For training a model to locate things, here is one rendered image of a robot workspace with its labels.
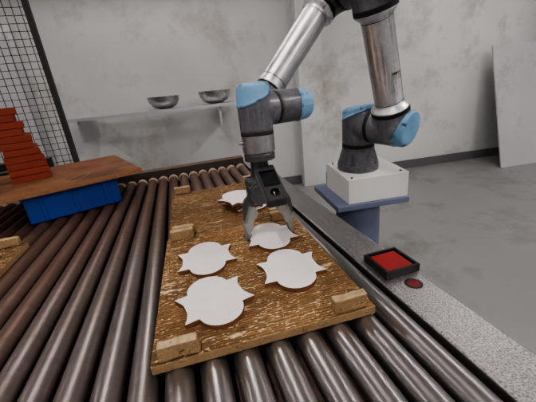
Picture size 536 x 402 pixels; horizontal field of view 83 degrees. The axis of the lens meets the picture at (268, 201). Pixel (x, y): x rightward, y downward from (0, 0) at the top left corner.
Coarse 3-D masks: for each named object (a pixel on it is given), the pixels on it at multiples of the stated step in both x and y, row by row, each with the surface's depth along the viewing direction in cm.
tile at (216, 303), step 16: (192, 288) 56; (208, 288) 56; (224, 288) 55; (240, 288) 55; (176, 304) 53; (192, 304) 52; (208, 304) 52; (224, 304) 51; (240, 304) 51; (192, 320) 48; (208, 320) 48; (224, 320) 48
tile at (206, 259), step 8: (192, 248) 71; (200, 248) 71; (208, 248) 70; (216, 248) 70; (224, 248) 70; (184, 256) 68; (192, 256) 68; (200, 256) 67; (208, 256) 67; (216, 256) 67; (224, 256) 66; (232, 256) 66; (184, 264) 65; (192, 264) 64; (200, 264) 64; (208, 264) 64; (216, 264) 63; (224, 264) 63; (184, 272) 63; (192, 272) 62; (200, 272) 61; (208, 272) 61; (216, 272) 61
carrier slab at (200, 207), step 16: (192, 192) 116; (208, 192) 114; (224, 192) 112; (176, 208) 101; (192, 208) 100; (208, 208) 98; (224, 208) 97; (176, 224) 88; (208, 224) 86; (224, 224) 85; (240, 224) 84
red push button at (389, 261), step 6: (390, 252) 64; (372, 258) 63; (378, 258) 62; (384, 258) 62; (390, 258) 62; (396, 258) 62; (402, 258) 62; (384, 264) 60; (390, 264) 60; (396, 264) 60; (402, 264) 60; (408, 264) 59
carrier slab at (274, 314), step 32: (256, 224) 83; (256, 256) 67; (320, 256) 64; (256, 288) 56; (320, 288) 54; (352, 288) 53; (160, 320) 50; (256, 320) 48; (288, 320) 48; (320, 320) 47; (224, 352) 44
